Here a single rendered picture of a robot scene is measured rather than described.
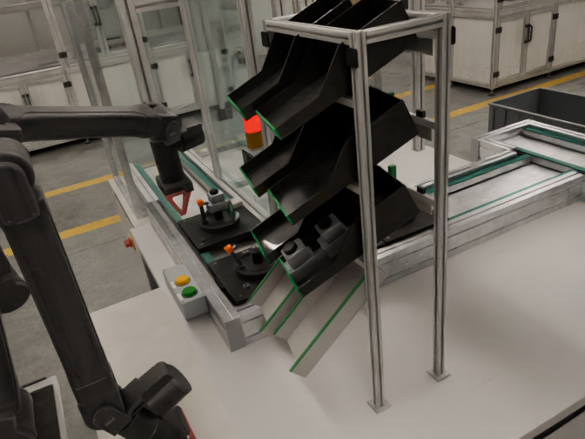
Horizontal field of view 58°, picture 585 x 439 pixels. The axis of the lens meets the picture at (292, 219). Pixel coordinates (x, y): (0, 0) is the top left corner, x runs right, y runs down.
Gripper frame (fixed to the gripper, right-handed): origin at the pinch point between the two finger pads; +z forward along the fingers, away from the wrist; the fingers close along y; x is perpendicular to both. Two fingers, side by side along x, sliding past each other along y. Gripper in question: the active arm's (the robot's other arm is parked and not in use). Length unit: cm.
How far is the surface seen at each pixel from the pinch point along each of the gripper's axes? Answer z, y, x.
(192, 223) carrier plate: 28, 46, -10
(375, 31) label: -41, -47, -28
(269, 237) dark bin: 4.2, -19.1, -14.4
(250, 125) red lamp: -8.0, 22.9, -29.7
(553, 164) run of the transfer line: 36, 7, -140
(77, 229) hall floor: 125, 290, 36
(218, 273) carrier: 27.3, 9.4, -6.6
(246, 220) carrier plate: 28, 35, -26
